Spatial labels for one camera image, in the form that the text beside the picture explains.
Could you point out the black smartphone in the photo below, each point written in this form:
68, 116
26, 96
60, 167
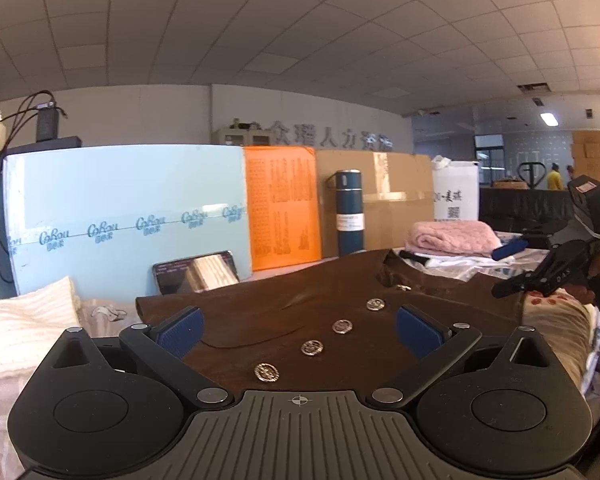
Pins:
200, 272

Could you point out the dark blue thermos bottle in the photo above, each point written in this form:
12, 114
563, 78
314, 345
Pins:
350, 200

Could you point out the pallet jack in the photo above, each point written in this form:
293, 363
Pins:
530, 175

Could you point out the black flat device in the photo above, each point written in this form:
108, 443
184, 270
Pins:
40, 146

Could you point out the orange printed sheet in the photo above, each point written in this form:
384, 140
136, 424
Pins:
280, 210

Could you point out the ceiling light panel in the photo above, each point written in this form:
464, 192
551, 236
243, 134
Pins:
549, 118

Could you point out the brown jacket with metal buttons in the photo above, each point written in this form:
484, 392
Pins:
330, 290

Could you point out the pink bedsheet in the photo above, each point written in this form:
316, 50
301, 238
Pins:
0, 400

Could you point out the white knitted cloth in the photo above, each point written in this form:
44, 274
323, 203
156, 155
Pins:
20, 320

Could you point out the black power adapter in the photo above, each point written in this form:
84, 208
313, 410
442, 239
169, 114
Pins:
47, 122

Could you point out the folded pink towel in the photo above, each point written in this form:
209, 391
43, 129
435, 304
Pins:
450, 237

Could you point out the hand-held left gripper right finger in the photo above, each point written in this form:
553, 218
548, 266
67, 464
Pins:
419, 334

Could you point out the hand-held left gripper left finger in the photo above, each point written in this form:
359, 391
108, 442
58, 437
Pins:
181, 334

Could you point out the large cardboard box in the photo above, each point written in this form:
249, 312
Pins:
395, 220

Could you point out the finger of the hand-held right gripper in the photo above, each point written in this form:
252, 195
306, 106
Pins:
517, 284
509, 250

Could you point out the stack of cardboard boxes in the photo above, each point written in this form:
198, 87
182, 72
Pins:
592, 155

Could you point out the light blue foam board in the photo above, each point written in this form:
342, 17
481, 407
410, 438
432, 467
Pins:
120, 185

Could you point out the black sofa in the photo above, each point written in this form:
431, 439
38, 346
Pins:
520, 207

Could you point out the white printed bag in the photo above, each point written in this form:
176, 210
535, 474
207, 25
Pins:
455, 185

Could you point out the grey cabinet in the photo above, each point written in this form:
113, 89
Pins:
242, 135

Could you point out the floral quilt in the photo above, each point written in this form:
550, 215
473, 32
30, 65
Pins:
560, 325

